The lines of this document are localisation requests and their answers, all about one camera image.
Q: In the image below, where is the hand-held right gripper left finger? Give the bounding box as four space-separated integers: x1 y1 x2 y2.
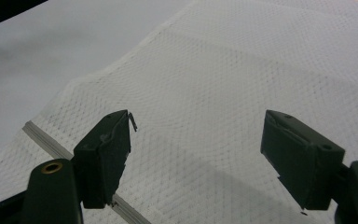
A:
73 109 138 210

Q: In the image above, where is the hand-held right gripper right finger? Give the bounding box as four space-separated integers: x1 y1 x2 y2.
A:
259 109 346 211

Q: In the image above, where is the white mesh laundry bag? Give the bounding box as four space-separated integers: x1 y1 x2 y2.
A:
0 0 358 224

